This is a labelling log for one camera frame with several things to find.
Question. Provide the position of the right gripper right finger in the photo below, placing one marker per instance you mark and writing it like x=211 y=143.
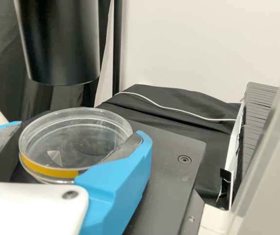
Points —
x=120 y=176

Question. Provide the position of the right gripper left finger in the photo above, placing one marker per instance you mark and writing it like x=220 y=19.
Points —
x=0 y=147

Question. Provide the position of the petri dish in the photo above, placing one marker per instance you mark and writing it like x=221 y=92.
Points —
x=76 y=132

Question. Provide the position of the cream microscope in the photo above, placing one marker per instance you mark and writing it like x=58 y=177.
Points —
x=56 y=44

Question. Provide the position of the black platform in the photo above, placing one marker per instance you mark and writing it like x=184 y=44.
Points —
x=257 y=117

